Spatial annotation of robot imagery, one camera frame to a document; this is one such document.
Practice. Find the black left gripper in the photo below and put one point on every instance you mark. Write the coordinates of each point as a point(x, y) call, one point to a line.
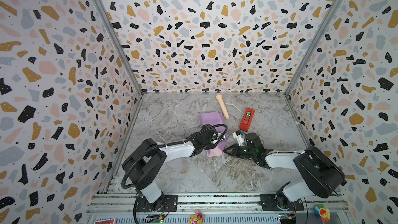
point(211, 145)

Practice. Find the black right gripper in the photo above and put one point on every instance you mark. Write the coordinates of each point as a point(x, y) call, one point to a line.
point(236, 151)

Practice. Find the pink wrapping paper sheet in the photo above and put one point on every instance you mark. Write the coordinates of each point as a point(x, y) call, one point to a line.
point(214, 118)

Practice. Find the red tape dispenser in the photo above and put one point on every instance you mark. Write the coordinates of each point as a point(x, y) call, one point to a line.
point(247, 119)

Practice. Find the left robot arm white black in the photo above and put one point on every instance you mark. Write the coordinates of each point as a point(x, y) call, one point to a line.
point(144, 164)

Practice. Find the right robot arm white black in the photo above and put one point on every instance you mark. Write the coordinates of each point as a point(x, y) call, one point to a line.
point(319, 175)

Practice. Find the beige toy microphone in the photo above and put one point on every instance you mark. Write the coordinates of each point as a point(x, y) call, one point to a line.
point(224, 110)

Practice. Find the pink yellow flower toy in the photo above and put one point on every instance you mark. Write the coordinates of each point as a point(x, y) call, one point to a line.
point(197, 218)

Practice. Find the rainbow flower toy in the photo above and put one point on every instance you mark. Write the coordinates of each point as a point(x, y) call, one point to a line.
point(322, 213)

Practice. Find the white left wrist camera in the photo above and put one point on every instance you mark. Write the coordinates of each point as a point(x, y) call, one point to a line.
point(223, 137)

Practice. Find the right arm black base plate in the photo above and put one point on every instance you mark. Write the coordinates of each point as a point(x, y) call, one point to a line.
point(274, 202)

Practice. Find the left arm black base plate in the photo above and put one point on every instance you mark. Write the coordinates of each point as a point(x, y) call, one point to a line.
point(158, 203)

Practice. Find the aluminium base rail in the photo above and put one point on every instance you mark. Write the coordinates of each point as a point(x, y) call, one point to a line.
point(218, 208)

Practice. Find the aluminium corner post right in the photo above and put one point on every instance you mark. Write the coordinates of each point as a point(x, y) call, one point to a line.
point(313, 44)

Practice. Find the aluminium corner post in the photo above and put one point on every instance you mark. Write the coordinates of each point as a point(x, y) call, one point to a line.
point(113, 37)
point(313, 44)

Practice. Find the aluminium corner post left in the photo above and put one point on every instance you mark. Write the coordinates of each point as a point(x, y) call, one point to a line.
point(113, 37)

